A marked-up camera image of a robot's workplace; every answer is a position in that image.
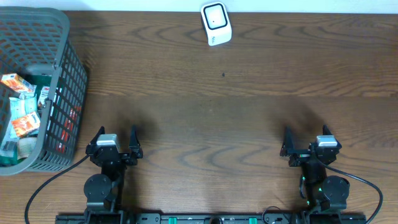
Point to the teal wet wipes packet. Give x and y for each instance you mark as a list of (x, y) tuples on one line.
[(21, 107)]

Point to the grey plastic shopping basket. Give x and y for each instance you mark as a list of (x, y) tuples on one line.
[(35, 44)]

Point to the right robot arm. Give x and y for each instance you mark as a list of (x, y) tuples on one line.
[(326, 195)]

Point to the beige packet in basket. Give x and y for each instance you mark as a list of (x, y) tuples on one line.
[(25, 146)]

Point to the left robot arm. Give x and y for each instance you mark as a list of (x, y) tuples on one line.
[(104, 191)]

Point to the white barcode scanner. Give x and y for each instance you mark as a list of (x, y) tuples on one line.
[(216, 23)]

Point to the small orange snack box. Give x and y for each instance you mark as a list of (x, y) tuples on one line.
[(26, 124)]

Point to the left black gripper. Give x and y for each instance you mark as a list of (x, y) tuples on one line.
[(132, 155)]

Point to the green white 3M package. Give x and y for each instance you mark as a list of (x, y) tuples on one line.
[(41, 90)]

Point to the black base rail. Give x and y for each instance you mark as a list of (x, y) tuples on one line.
[(272, 217)]

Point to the orange box in basket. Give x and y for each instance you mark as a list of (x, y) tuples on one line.
[(17, 83)]

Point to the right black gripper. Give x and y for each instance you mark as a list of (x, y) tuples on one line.
[(300, 155)]

